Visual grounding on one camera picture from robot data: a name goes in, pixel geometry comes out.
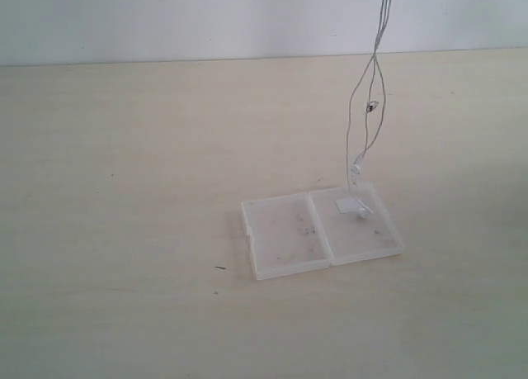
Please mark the clear plastic storage case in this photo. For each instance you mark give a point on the clear plastic storage case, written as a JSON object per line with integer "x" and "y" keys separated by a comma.
{"x": 314, "y": 230}

